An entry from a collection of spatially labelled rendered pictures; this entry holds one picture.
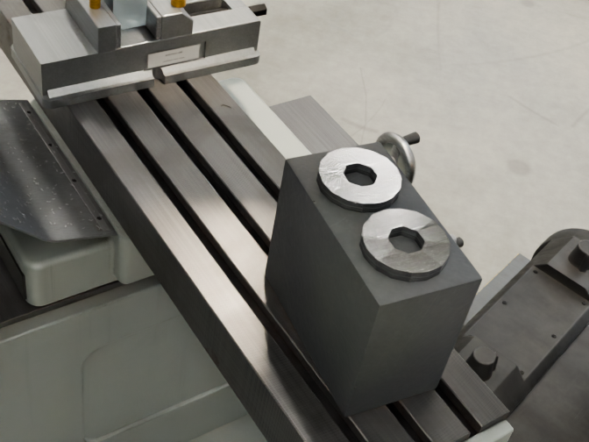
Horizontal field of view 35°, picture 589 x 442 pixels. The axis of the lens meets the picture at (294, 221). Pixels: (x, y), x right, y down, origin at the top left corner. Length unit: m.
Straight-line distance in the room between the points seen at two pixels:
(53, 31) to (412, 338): 0.71
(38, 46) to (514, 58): 2.33
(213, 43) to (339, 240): 0.57
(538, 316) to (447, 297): 0.74
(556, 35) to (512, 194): 0.98
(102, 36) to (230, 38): 0.21
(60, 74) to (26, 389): 0.47
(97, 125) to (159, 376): 0.49
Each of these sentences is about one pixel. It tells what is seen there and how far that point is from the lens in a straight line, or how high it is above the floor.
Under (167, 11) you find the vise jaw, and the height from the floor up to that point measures 1.02.
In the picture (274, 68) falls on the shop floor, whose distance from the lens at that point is 3.08.
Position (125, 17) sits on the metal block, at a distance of 1.37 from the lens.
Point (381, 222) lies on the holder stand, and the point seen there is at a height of 1.11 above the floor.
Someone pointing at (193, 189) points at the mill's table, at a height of 0.91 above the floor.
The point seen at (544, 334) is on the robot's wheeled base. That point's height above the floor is 0.59.
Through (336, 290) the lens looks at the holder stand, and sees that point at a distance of 0.95.
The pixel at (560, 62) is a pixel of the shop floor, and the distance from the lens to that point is 3.50.
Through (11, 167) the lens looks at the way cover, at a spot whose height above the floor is 0.86.
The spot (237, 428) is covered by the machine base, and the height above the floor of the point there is 0.20.
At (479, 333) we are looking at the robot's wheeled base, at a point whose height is 0.59.
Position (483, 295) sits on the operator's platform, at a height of 0.40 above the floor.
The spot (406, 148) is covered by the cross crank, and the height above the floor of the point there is 0.66.
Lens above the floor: 1.74
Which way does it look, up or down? 43 degrees down
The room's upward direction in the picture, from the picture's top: 11 degrees clockwise
